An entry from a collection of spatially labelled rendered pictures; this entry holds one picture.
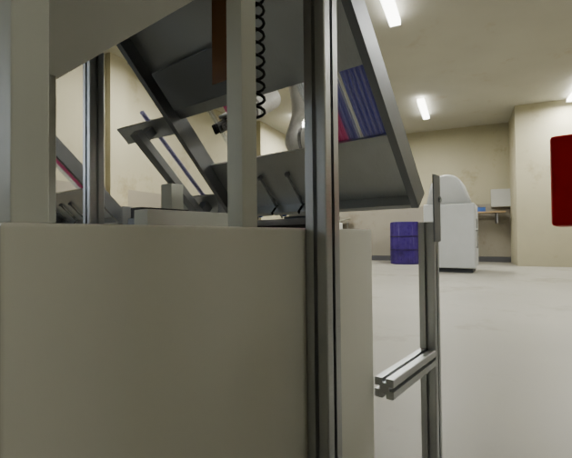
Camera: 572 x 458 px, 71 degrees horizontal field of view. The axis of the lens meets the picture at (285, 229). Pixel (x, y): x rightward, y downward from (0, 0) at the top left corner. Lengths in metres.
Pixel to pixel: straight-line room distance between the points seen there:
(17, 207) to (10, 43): 0.14
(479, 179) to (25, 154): 9.95
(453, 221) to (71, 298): 6.80
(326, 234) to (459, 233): 6.45
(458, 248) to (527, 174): 2.55
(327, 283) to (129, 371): 0.31
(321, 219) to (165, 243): 0.26
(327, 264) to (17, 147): 0.42
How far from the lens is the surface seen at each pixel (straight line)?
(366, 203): 1.16
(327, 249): 0.62
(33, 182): 0.40
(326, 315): 0.63
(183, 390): 0.49
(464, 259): 7.03
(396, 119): 1.00
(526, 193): 8.93
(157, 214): 0.86
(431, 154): 10.27
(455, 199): 7.11
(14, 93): 0.41
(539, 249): 8.92
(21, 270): 0.39
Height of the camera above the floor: 0.61
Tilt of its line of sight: 1 degrees up
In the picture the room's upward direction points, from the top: 1 degrees counter-clockwise
